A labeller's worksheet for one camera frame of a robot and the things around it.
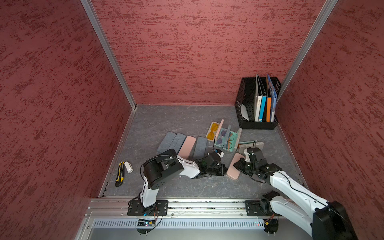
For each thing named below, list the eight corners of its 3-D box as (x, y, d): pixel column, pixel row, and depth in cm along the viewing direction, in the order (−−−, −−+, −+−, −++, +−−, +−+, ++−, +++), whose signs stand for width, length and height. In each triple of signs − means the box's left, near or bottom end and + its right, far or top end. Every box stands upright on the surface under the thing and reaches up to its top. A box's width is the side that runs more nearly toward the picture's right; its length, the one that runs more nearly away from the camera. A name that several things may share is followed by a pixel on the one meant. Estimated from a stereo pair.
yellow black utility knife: (116, 186, 83) (114, 185, 81) (120, 164, 91) (118, 162, 90) (122, 185, 83) (121, 184, 81) (126, 163, 92) (125, 161, 90)
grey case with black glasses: (169, 150, 97) (168, 148, 94) (177, 135, 105) (177, 132, 102) (178, 154, 96) (178, 151, 93) (186, 137, 104) (186, 134, 101)
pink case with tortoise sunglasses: (178, 156, 94) (177, 154, 92) (186, 136, 104) (186, 134, 102) (188, 160, 93) (188, 158, 90) (196, 139, 103) (196, 137, 100)
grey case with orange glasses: (224, 149, 98) (226, 143, 92) (230, 132, 107) (232, 125, 101) (234, 153, 96) (237, 147, 90) (239, 135, 105) (242, 129, 99)
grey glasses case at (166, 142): (157, 152, 97) (156, 149, 94) (168, 133, 106) (167, 130, 103) (166, 155, 95) (165, 152, 92) (176, 136, 105) (175, 133, 102)
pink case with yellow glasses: (205, 138, 103) (206, 132, 97) (212, 123, 112) (213, 116, 106) (216, 142, 101) (217, 136, 95) (222, 126, 110) (223, 119, 104)
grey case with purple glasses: (215, 145, 99) (216, 140, 94) (222, 128, 108) (223, 123, 103) (225, 149, 97) (227, 144, 92) (232, 131, 106) (233, 126, 101)
